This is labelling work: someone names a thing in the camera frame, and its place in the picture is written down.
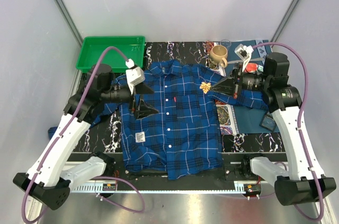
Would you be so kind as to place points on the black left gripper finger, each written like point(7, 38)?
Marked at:
point(142, 88)
point(144, 110)

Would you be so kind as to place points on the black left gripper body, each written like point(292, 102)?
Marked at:
point(134, 105)

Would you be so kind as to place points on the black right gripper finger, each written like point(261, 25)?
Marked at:
point(225, 82)
point(224, 90)

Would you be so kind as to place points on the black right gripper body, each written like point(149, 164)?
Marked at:
point(237, 73)

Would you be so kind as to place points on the gold flower brooch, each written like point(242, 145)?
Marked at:
point(205, 87)

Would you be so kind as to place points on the blue plaid shirt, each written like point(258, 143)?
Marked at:
point(183, 137)

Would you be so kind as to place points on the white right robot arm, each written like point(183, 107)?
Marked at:
point(304, 181)

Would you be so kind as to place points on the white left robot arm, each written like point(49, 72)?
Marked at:
point(47, 181)

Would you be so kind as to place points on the black brooch box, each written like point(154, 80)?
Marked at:
point(268, 122)

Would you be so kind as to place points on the red and teal plate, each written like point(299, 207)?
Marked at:
point(254, 68)

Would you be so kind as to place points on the beige ceramic mug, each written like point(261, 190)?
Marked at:
point(218, 56)

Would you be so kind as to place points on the blue patterned placemat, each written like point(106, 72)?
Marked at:
point(243, 119)

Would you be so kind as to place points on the clear glass cup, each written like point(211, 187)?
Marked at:
point(226, 43)

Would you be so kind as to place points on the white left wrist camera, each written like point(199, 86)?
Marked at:
point(134, 74)

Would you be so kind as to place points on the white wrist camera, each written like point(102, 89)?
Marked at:
point(245, 54)
point(134, 74)

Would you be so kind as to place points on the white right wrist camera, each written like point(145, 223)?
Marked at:
point(245, 54)

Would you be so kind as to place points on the aluminium frame rail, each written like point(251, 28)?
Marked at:
point(224, 180)

